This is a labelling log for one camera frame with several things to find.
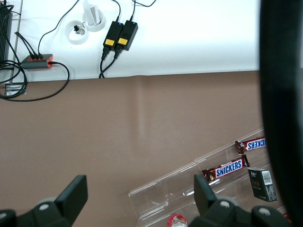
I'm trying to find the long black hub cable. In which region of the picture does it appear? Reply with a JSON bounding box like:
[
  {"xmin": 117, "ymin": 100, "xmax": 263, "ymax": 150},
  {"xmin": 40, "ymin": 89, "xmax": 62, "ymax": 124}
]
[{"xmin": 37, "ymin": 0, "xmax": 80, "ymax": 56}]

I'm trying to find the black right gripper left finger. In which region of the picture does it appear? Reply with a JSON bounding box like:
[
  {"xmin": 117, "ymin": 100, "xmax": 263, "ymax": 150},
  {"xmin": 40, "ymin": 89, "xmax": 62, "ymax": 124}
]
[{"xmin": 0, "ymin": 175, "xmax": 89, "ymax": 227}]

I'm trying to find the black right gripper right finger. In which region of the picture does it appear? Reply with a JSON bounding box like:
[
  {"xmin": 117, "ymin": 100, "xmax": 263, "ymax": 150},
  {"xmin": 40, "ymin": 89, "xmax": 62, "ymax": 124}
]
[{"xmin": 186, "ymin": 174, "xmax": 293, "ymax": 227}]

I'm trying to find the black USB cable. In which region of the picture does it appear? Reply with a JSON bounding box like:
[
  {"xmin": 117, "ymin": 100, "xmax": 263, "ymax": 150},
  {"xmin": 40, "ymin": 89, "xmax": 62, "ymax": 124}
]
[
  {"xmin": 14, "ymin": 31, "xmax": 36, "ymax": 60},
  {"xmin": 17, "ymin": 32, "xmax": 40, "ymax": 60}
]

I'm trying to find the silver metal bracket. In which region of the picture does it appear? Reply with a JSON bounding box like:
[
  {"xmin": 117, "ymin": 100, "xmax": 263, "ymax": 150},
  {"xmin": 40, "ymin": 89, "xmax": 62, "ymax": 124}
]
[{"xmin": 4, "ymin": 83, "xmax": 27, "ymax": 96}]

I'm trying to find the Snickers chocolate bar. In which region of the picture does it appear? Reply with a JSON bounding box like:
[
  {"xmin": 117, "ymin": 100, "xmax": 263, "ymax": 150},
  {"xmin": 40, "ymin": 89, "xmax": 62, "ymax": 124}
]
[
  {"xmin": 234, "ymin": 137, "xmax": 267, "ymax": 153},
  {"xmin": 201, "ymin": 154, "xmax": 251, "ymax": 183}
]

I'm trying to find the small black barcode box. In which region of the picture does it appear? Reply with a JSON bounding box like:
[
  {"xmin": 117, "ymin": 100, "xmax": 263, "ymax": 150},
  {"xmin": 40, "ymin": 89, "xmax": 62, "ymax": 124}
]
[{"xmin": 247, "ymin": 167, "xmax": 277, "ymax": 203}]

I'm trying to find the thin black adapter output cable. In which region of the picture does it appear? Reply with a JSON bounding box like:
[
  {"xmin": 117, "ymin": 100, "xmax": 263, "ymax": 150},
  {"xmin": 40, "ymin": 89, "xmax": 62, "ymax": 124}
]
[
  {"xmin": 129, "ymin": 0, "xmax": 157, "ymax": 22},
  {"xmin": 112, "ymin": 0, "xmax": 122, "ymax": 23}
]

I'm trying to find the brown table mat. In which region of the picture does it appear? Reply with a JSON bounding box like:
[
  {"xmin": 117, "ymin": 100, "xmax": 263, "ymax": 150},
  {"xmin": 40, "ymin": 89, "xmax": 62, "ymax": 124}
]
[{"xmin": 0, "ymin": 70, "xmax": 288, "ymax": 227}]

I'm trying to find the black adapter mains cable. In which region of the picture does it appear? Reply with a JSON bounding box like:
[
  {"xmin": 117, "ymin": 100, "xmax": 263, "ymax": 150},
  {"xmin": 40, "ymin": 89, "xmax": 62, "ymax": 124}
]
[
  {"xmin": 100, "ymin": 49, "xmax": 120, "ymax": 79},
  {"xmin": 98, "ymin": 46, "xmax": 110, "ymax": 79}
]

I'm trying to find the clear acrylic display stand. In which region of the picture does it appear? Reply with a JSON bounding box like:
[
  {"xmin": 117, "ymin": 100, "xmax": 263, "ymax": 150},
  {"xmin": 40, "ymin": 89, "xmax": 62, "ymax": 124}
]
[{"xmin": 128, "ymin": 128, "xmax": 288, "ymax": 223}]

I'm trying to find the black hub power cable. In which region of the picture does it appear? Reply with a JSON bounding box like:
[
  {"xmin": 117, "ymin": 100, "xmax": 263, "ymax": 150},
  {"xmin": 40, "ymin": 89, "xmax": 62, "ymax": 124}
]
[{"xmin": 0, "ymin": 61, "xmax": 71, "ymax": 103}]

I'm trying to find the black finned computer box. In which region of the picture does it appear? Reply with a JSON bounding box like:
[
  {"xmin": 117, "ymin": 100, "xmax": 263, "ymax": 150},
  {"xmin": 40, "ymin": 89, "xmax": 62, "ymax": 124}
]
[{"xmin": 0, "ymin": 4, "xmax": 14, "ymax": 62}]

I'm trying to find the grey orange USB hub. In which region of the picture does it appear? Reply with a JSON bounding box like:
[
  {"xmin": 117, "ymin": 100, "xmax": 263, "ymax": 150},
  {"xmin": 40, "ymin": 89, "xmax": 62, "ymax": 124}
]
[{"xmin": 20, "ymin": 53, "xmax": 53, "ymax": 70}]

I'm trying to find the black power adapter yellow label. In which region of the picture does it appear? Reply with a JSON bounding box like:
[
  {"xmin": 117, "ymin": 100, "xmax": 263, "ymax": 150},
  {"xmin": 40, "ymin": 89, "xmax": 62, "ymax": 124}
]
[
  {"xmin": 116, "ymin": 20, "xmax": 139, "ymax": 52},
  {"xmin": 103, "ymin": 21, "xmax": 124, "ymax": 49}
]

